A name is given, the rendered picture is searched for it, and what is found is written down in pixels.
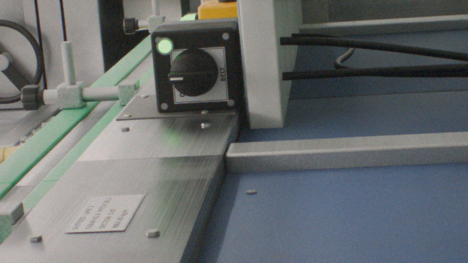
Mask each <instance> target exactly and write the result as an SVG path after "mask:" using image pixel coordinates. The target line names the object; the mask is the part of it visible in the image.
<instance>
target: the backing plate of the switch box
mask: <svg viewBox="0 0 468 263"><path fill-rule="evenodd" d="M237 111H238V109H228V110H203V111H188V112H168V113H159V112H158V111H157V101H156V95H146V94H143V95H137V96H136V97H135V98H134V100H133V101H132V102H131V103H130V104H129V105H128V106H127V107H126V109H125V110H124V111H123V112H122V113H121V114H120V115H119V116H118V117H117V119H116V121H120V120H131V119H151V118H171V117H191V116H211V115H231V114H236V113H237Z"/></svg>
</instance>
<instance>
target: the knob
mask: <svg viewBox="0 0 468 263"><path fill-rule="evenodd" d="M217 78H218V67H217V64H216V62H215V60H214V58H213V57H212V56H211V55H210V54H209V53H207V52H206V51H204V50H201V49H187V50H185V51H183V52H181V53H180V54H178V55H177V56H176V58H175V59H174V60H173V62H172V65H171V71H170V74H169V75H168V79H169V84H173V86H174V87H175V88H176V89H177V90H178V91H179V92H180V93H181V94H183V95H186V96H189V97H196V96H199V95H203V94H205V93H207V92H209V91H210V90H211V89H212V88H213V86H214V85H215V83H216V81H217Z"/></svg>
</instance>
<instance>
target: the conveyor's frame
mask: <svg viewBox="0 0 468 263"><path fill-rule="evenodd" d="M143 94H146V95H155V94H156V90H155V79H154V75H153V76H152V77H151V78H150V79H149V80H148V81H147V82H146V83H145V85H144V86H143V87H142V88H141V89H140V91H139V92H138V93H137V94H136V95H135V96H134V97H133V98H132V99H131V101H130V102H129V103H128V104H127V105H126V106H125V107H124V108H123V109H122V111H121V112H120V113H119V114H118V115H117V116H116V117H115V118H114V119H113V121H112V122H111V123H110V124H109V125H108V126H107V127H106V128H105V129H104V131H103V132H102V133H101V134H100V135H99V136H98V137H97V138H96V139H95V140H94V142H93V143H92V144H91V145H90V146H89V147H88V148H87V149H86V151H85V152H84V153H83V154H82V155H81V156H80V157H79V158H78V159H77V160H76V162H75V163H74V164H73V165H72V166H71V167H70V168H69V169H68V170H67V172H66V173H65V174H64V175H63V176H62V177H61V178H60V179H59V181H58V182H57V183H56V184H55V185H54V186H53V187H52V188H51V189H50V190H49V192H48V193H47V194H46V195H45V196H44V197H43V198H42V199H41V200H40V202H39V203H38V204H37V205H36V206H35V207H34V208H33V209H32V210H31V212H30V213H29V214H28V215H27V216H26V217H25V218H24V219H23V220H22V222H21V223H20V224H19V225H18V226H17V227H16V228H15V229H14V230H13V232H12V233H11V234H10V235H9V236H8V238H7V239H5V240H4V242H3V243H2V244H1V245H0V263H195V262H196V259H197V257H198V254H199V251H200V248H201V245H202V242H203V239H204V236H205V234H206V231H207V228H208V225H209V222H210V219H211V217H212V214H213V211H214V208H215V205H216V202H217V199H218V196H219V193H220V190H221V187H222V185H223V182H224V179H225V176H226V174H227V173H232V161H231V153H232V150H233V147H234V145H235V143H237V142H238V139H239V136H240V133H241V130H242V128H243V125H244V121H245V118H246V116H247V112H246V105H245V94H244V97H243V99H242V102H241V104H240V107H239V108H238V111H237V113H236V114H231V115H211V116H191V117H171V118H151V119H131V120H120V121H116V119H117V117H118V116H119V115H120V114H121V113H122V112H123V111H124V110H125V109H126V107H127V106H128V105H129V104H130V103H131V102H132V101H133V100H134V98H135V97H136V96H137V95H143Z"/></svg>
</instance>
